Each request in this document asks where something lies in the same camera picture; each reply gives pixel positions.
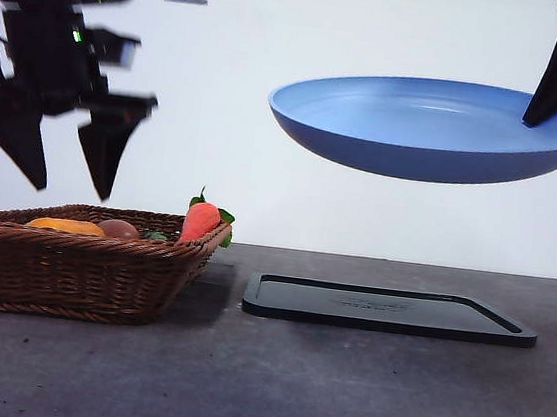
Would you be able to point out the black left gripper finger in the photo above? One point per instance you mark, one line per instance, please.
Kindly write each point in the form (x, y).
(15, 133)
(109, 149)

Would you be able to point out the yellow-orange corn cob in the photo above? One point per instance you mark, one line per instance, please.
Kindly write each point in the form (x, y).
(65, 226)

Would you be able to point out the blue round plate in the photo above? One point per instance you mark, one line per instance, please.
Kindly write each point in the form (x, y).
(416, 144)

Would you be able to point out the brown wicker basket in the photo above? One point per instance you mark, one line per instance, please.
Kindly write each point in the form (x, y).
(64, 275)

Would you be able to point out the brown egg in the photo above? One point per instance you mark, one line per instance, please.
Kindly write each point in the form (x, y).
(119, 229)

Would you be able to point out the green leafy vegetable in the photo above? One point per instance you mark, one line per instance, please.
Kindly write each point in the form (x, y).
(156, 236)

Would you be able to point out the orange carrot with green leaves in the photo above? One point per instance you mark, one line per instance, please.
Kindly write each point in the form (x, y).
(197, 222)

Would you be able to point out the black flat tray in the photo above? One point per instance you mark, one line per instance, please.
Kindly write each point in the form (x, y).
(387, 314)

